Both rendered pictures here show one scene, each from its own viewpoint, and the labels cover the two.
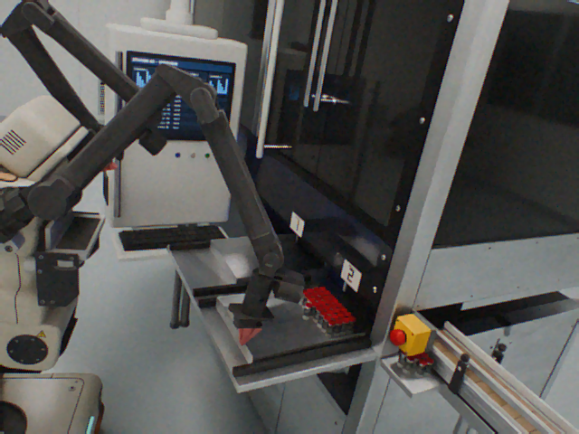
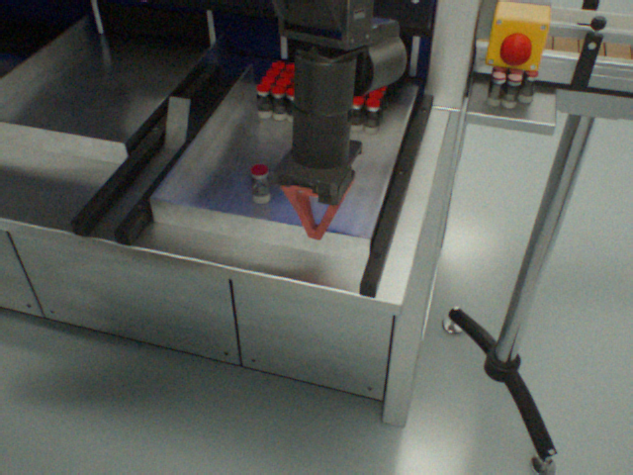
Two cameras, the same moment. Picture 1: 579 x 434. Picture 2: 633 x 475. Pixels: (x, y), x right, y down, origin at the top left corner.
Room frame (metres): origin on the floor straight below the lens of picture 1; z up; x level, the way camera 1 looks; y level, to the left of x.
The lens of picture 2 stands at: (0.56, 0.41, 1.38)
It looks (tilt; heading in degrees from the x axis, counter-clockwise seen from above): 42 degrees down; 317
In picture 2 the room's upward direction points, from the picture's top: straight up
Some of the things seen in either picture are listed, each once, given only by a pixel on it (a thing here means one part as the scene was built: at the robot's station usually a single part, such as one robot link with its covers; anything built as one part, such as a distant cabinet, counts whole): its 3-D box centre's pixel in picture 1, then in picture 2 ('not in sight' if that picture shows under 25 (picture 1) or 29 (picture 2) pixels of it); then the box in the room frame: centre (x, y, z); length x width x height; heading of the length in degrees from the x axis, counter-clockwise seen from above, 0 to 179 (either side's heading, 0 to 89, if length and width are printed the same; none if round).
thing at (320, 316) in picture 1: (316, 312); (316, 109); (1.13, -0.12, 0.90); 0.18 x 0.02 x 0.05; 32
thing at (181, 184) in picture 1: (172, 127); not in sight; (1.80, 0.53, 1.19); 0.50 x 0.19 x 0.78; 121
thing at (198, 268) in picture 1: (269, 293); (190, 136); (1.24, 0.02, 0.87); 0.70 x 0.48 x 0.02; 31
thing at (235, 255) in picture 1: (269, 257); (105, 79); (1.42, 0.05, 0.90); 0.34 x 0.26 x 0.04; 121
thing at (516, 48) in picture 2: (398, 336); (515, 47); (0.95, -0.31, 0.99); 0.04 x 0.04 x 0.04; 31
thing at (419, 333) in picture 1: (412, 334); (517, 34); (0.97, -0.35, 0.99); 0.08 x 0.07 x 0.07; 121
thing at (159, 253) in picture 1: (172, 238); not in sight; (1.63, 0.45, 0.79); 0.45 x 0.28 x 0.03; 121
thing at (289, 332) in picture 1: (289, 319); (300, 146); (1.08, -0.05, 0.90); 0.34 x 0.26 x 0.04; 122
